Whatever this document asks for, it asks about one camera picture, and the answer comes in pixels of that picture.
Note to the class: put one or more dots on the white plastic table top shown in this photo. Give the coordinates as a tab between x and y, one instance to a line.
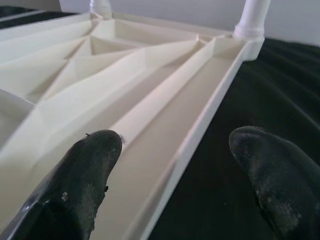
150	87

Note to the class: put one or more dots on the white plastic table leg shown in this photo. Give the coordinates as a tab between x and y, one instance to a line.
100	7
252	20

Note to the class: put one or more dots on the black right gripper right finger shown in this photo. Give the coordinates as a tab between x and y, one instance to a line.
282	175

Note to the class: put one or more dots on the black table cloth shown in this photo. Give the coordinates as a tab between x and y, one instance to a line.
262	100

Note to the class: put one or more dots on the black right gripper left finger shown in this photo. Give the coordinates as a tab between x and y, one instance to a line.
75	185

